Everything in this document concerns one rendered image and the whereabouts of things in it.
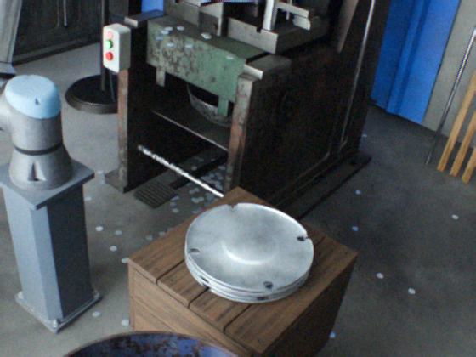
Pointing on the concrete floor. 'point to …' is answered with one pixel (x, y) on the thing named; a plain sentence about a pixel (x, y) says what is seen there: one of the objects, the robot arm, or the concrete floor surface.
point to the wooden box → (337, 267)
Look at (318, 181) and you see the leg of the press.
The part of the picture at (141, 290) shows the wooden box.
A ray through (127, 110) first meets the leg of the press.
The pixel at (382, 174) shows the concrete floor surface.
